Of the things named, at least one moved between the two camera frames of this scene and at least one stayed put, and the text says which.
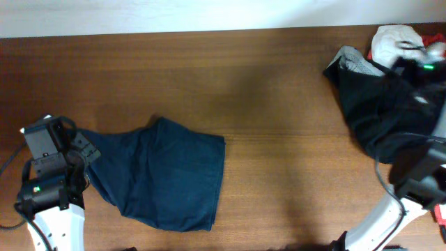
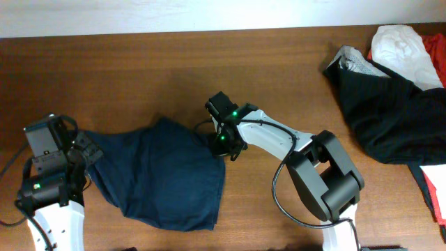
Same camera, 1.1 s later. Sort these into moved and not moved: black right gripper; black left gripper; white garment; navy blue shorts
Moved: black right gripper
Not moved: white garment; navy blue shorts; black left gripper
